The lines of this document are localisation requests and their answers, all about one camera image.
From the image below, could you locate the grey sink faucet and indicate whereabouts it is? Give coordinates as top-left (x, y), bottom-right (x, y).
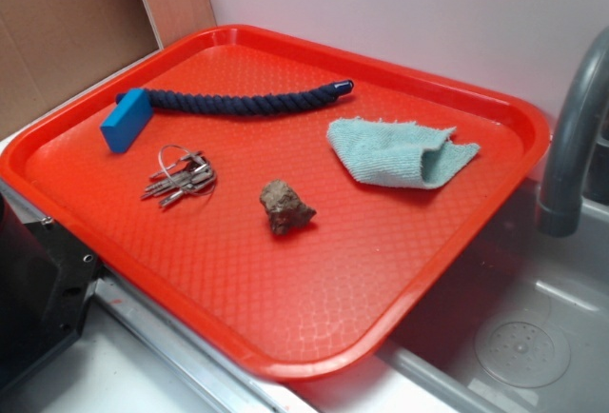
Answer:
top-left (536, 29), bottom-right (608, 237)

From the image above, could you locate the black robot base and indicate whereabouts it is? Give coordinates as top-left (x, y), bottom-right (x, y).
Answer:
top-left (1, 198), bottom-right (100, 393)

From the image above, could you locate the light teal cloth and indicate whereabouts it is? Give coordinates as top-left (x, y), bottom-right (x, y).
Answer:
top-left (326, 118), bottom-right (481, 190)

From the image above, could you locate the brown cardboard panel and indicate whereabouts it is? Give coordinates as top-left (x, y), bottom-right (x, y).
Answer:
top-left (1, 0), bottom-right (216, 138)

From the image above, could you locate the blue rectangular block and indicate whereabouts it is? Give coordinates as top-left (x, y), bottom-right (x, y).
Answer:
top-left (100, 88), bottom-right (153, 153)

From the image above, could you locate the brown rock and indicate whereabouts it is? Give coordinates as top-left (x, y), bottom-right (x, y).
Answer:
top-left (259, 179), bottom-right (317, 235)

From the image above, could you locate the red plastic tray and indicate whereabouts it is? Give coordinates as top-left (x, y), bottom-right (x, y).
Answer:
top-left (1, 26), bottom-right (550, 381)

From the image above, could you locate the dark blue twisted rope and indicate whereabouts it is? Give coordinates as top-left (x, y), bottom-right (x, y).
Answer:
top-left (116, 79), bottom-right (355, 117)

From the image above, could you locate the bunch of metal keys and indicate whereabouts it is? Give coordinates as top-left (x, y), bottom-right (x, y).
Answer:
top-left (140, 144), bottom-right (218, 208)

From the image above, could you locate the grey toy sink basin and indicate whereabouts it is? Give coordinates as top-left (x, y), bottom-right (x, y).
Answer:
top-left (375, 179), bottom-right (609, 413)

